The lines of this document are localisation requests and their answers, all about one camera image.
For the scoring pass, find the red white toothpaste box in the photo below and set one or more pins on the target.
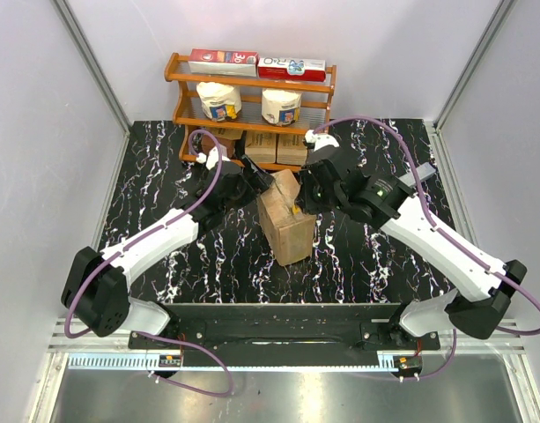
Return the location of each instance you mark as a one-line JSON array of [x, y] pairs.
[[294, 69]]

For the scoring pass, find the red silver toothpaste box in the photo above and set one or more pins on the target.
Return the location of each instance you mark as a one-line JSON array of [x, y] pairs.
[[224, 62]]

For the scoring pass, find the orange wooden shelf rack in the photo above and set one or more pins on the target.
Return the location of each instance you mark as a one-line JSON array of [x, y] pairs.
[[316, 100]]

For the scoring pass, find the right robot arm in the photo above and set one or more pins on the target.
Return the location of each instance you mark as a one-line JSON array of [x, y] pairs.
[[479, 299]]

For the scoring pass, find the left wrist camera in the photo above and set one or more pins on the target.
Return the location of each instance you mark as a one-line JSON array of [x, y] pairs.
[[210, 159]]

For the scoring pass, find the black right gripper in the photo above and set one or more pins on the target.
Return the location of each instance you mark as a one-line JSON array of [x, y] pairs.
[[304, 200]]

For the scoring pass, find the beige sponge pack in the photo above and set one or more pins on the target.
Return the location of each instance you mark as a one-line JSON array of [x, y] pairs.
[[261, 147], [291, 150]]

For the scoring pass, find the grey toothpaste box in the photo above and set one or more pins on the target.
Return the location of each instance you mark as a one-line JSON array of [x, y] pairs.
[[424, 172]]

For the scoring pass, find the right beige sponge pack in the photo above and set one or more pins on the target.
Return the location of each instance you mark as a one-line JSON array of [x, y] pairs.
[[291, 150]]

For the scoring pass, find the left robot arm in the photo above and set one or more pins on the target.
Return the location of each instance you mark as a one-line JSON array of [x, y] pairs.
[[97, 289]]

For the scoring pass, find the brown cardboard express box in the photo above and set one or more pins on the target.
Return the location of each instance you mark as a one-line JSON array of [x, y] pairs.
[[290, 237]]

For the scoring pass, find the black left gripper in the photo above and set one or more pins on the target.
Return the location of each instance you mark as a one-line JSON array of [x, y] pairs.
[[255, 186]]

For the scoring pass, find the right toilet paper roll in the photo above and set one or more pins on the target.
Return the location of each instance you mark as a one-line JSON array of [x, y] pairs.
[[280, 107]]

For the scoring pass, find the toilet paper roll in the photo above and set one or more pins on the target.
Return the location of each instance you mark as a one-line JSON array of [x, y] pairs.
[[219, 102], [280, 107]]

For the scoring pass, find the left toilet paper roll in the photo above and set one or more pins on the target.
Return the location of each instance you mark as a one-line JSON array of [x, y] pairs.
[[219, 102]]

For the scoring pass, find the middle beige sponge pack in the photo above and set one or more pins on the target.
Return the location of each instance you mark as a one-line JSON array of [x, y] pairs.
[[261, 147]]

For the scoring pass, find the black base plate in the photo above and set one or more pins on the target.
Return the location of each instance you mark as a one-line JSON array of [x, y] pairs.
[[289, 337]]

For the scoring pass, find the brown scouring pad pack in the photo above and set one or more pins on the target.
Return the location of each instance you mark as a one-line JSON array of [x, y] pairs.
[[226, 137]]

